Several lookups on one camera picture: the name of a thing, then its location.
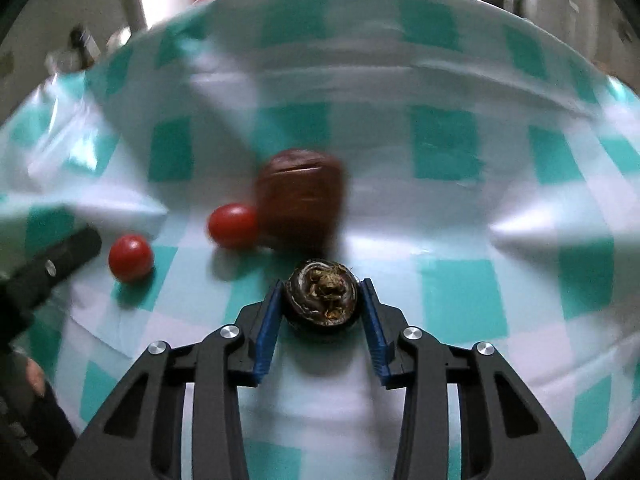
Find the steel thermos flask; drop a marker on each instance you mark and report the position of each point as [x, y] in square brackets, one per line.
[132, 2]

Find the black dispenser bottle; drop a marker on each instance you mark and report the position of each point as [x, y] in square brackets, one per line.
[81, 42]

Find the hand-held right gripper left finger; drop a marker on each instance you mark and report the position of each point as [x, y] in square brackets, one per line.
[265, 345]

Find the person's left hand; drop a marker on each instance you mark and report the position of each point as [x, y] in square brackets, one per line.
[36, 377]

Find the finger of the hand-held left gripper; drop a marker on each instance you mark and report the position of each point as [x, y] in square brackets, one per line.
[60, 260]

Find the dark water chestnut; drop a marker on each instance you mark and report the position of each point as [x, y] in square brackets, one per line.
[322, 292]

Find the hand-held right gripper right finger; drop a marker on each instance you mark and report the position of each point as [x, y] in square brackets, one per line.
[377, 345]

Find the red cherry tomato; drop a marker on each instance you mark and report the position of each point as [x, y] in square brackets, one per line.
[131, 257]
[232, 225]

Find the wrinkled dark red passion fruit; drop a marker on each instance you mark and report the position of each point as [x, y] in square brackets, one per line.
[300, 200]

